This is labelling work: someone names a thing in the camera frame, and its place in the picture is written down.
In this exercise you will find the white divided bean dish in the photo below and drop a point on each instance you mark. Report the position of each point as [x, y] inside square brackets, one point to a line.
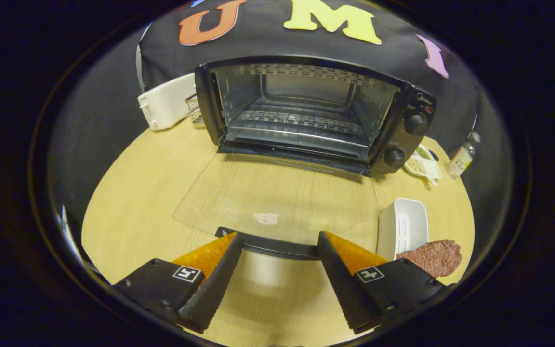
[424, 166]

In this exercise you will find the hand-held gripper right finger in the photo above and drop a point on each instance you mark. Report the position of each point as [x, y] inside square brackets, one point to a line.
[345, 284]

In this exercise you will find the small clear bottle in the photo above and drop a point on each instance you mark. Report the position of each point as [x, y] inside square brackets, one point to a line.
[461, 159]

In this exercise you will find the brown meat slice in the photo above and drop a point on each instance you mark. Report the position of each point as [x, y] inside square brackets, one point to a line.
[434, 258]

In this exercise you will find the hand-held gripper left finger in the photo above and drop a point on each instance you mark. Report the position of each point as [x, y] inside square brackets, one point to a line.
[217, 284]

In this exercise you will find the black toaster oven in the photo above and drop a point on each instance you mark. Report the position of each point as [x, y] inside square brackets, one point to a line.
[405, 144]

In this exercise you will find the white bread toaster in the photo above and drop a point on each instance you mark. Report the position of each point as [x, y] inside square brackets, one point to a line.
[169, 101]

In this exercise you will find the white rectangular tray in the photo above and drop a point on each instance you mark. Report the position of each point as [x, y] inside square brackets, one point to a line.
[405, 226]

